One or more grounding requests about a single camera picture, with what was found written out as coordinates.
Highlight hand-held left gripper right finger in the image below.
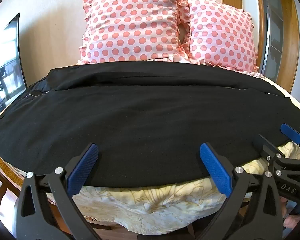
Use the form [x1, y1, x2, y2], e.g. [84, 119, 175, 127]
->
[197, 142, 284, 240]

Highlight wooden framed glass door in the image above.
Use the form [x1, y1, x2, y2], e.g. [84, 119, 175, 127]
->
[220, 0, 300, 90]

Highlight pink polka dot pillow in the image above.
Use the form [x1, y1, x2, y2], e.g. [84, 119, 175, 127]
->
[175, 0, 259, 72]
[78, 0, 190, 65]

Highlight yellow floral bed sheet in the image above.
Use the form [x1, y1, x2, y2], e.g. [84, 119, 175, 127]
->
[0, 71, 300, 235]

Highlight person's right hand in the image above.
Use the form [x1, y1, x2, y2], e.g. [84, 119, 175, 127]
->
[279, 197, 300, 228]

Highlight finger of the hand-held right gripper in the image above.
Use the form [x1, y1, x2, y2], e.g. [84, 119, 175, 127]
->
[255, 133, 300, 176]
[280, 123, 300, 159]

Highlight black pants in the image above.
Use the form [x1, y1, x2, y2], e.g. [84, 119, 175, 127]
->
[0, 61, 300, 188]

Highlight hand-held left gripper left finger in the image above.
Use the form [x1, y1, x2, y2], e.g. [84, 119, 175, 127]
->
[19, 142, 100, 240]

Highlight window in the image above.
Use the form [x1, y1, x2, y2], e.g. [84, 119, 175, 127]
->
[0, 12, 28, 113]

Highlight wooden bed frame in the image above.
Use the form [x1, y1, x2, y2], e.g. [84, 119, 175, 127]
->
[0, 152, 199, 240]

